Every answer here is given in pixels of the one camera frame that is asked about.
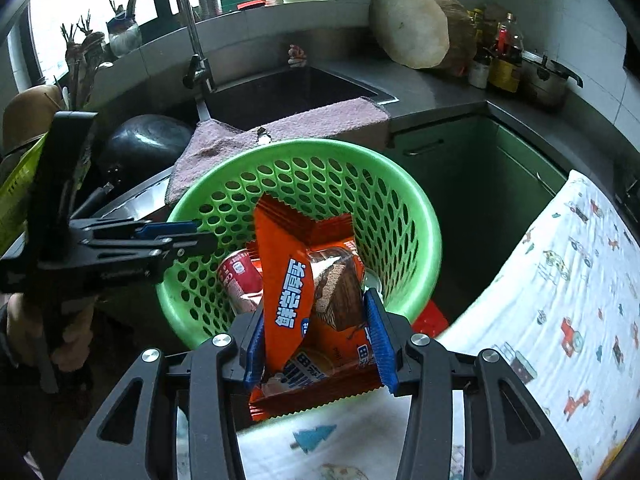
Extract orange snack wrapper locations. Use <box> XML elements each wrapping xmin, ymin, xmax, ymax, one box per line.
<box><xmin>250</xmin><ymin>194</ymin><xmax>381</xmax><ymax>422</ymax></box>

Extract red aluminium drink can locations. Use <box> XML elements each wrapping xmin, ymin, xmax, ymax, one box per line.
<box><xmin>217</xmin><ymin>249</ymin><xmax>262</xmax><ymax>315</ymax></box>

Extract black kitchen sink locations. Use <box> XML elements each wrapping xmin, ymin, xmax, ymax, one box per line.
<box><xmin>195</xmin><ymin>66</ymin><xmax>398</xmax><ymax>131</ymax></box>

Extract person's left hand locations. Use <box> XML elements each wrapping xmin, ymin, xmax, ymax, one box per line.
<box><xmin>6</xmin><ymin>294</ymin><xmax>96</xmax><ymax>373</ymax></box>

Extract black wok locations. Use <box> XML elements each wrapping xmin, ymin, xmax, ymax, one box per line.
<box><xmin>72</xmin><ymin>114</ymin><xmax>194</xmax><ymax>219</ymax></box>

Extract pink dish towel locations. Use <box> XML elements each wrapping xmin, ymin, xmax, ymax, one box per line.
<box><xmin>165</xmin><ymin>98</ymin><xmax>390</xmax><ymax>206</ymax></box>

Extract green perforated plastic basket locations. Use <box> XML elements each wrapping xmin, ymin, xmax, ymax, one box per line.
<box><xmin>154</xmin><ymin>136</ymin><xmax>444</xmax><ymax>352</ymax></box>

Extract chrome sink faucet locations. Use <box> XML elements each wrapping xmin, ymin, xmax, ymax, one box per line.
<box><xmin>126</xmin><ymin>0</ymin><xmax>216</xmax><ymax>120</ymax></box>

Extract white patterned tablecloth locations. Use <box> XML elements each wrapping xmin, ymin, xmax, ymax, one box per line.
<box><xmin>239</xmin><ymin>171</ymin><xmax>639</xmax><ymax>479</ymax></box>

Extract green cabinet door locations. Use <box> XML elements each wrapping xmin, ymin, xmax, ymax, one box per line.
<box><xmin>385</xmin><ymin>116</ymin><xmax>567</xmax><ymax>322</ymax></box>

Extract glass jar on windowsill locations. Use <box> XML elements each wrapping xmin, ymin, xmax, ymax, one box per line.
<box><xmin>106</xmin><ymin>10</ymin><xmax>142</xmax><ymax>58</ymax></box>

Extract small red white figurine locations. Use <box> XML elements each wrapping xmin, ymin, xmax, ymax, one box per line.
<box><xmin>288</xmin><ymin>44</ymin><xmax>307</xmax><ymax>68</ymax></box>

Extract dark sauce bottle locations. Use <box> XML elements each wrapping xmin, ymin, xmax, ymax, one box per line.
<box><xmin>468</xmin><ymin>8</ymin><xmax>491</xmax><ymax>90</ymax></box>

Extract red cap oil bottle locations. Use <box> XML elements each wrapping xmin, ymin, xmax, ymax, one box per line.
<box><xmin>488</xmin><ymin>12</ymin><xmax>524</xmax><ymax>93</ymax></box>

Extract round wooden chopping block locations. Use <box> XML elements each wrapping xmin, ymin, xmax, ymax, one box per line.
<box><xmin>369</xmin><ymin>0</ymin><xmax>476</xmax><ymax>74</ymax></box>

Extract steel pot with black handle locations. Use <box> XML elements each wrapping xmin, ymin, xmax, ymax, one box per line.
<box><xmin>520</xmin><ymin>51</ymin><xmax>584</xmax><ymax>112</ymax></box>

